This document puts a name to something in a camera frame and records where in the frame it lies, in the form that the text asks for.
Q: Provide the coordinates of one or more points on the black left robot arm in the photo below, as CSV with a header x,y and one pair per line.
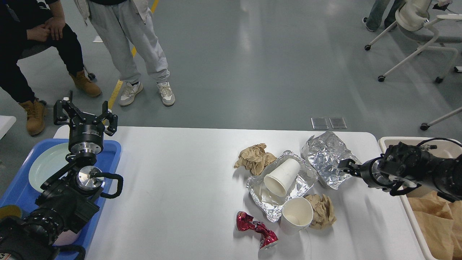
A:
x,y
68,200

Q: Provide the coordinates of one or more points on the pink mug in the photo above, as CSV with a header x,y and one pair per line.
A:
x,y
66,238

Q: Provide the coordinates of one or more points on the white paper cup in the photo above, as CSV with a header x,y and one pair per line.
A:
x,y
281,178
297,213

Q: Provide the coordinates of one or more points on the beige waste bin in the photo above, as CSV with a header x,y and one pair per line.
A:
x,y
445,149

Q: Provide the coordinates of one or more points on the crushed red can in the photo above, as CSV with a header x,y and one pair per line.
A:
x,y
244,222

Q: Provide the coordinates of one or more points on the aluminium foil sheet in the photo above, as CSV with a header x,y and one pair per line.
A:
x,y
324,153

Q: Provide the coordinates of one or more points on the aluminium foil tray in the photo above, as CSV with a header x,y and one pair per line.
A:
x,y
272,204

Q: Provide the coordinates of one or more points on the large brown paper sheet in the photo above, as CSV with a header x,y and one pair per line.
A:
x,y
440,222

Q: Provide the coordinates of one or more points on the grey chair of seated person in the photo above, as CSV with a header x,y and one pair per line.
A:
x,y
40,48

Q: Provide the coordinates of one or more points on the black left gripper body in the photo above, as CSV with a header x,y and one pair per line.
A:
x,y
86,138

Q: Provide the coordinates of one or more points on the floor socket plates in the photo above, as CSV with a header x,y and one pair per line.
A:
x,y
323,123

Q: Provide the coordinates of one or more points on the small brown paper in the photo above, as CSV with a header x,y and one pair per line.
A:
x,y
323,211

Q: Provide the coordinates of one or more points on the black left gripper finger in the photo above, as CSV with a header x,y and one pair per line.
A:
x,y
107,121
66,113

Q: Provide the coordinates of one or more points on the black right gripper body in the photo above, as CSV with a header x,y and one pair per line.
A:
x,y
372,176

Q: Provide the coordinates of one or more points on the person in black clothes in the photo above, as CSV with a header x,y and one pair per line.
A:
x,y
26,25

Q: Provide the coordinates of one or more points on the green plate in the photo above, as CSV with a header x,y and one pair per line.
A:
x,y
47,164

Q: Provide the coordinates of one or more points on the person in jeans background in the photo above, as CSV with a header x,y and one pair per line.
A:
x,y
373,21

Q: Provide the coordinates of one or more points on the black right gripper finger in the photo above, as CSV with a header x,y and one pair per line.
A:
x,y
350,166

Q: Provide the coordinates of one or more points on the grey mug yellow inside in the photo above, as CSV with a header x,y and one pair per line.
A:
x,y
10,211

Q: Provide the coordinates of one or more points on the crumpled brown paper ball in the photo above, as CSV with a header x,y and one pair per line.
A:
x,y
255,159

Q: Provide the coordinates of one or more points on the person in grey trousers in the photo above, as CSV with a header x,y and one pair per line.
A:
x,y
121,23

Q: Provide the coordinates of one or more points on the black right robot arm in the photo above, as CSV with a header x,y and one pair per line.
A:
x,y
404,168

